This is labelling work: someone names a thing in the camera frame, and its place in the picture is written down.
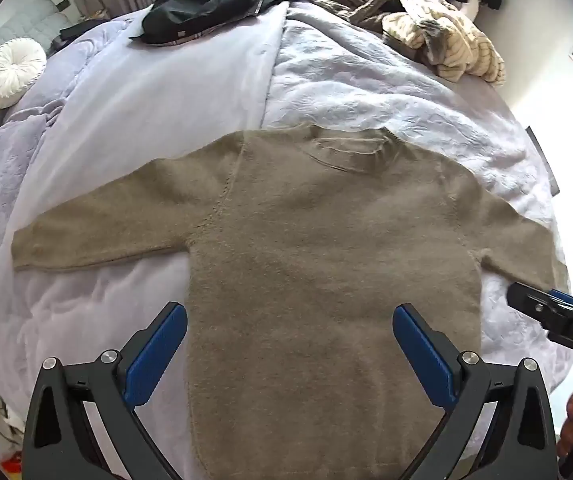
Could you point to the lavender embossed blanket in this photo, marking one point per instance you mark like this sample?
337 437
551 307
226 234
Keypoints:
391 85

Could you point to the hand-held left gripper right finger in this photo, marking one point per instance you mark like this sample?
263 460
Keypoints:
426 355

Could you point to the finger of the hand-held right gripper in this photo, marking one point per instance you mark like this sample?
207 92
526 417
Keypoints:
536 305

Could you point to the brown knit sweater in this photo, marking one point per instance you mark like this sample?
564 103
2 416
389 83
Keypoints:
316 260

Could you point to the lavender smooth blanket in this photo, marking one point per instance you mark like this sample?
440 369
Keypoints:
166 110

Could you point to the brown knit clothes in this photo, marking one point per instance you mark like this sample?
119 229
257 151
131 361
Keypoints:
346 2

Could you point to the round white pleated pillow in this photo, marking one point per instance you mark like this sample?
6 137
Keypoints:
11 72

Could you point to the black jacket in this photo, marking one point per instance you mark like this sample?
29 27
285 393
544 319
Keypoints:
201 5

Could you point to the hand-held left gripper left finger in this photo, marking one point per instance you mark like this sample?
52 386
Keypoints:
159 355

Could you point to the striped cream sweater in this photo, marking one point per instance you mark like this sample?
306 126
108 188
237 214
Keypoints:
456 45

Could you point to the dark cloth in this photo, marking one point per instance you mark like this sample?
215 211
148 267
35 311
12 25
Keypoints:
74 30

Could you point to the grey quilted headboard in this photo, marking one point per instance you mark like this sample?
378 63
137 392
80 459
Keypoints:
16 20

